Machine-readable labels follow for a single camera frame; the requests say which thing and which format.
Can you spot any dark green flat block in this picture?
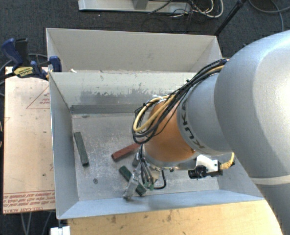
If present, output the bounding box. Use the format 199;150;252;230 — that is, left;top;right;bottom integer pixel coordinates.
118;165;147;197
73;131;90;167

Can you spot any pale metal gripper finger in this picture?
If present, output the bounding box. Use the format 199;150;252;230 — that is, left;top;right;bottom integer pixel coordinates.
122;172;137;201
128;174;142;201

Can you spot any brown cardboard board, red print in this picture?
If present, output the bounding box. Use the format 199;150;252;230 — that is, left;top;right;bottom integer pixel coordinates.
2;66;56;215

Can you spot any black cylinder on white bracket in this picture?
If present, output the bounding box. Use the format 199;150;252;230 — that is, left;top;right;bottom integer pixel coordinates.
188;154;223;180

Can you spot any red-brown flat block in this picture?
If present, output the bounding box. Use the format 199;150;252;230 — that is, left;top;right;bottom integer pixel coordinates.
111;142;142;162

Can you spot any grey metal bin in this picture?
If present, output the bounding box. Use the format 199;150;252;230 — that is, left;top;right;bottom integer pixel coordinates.
45;27;266;220

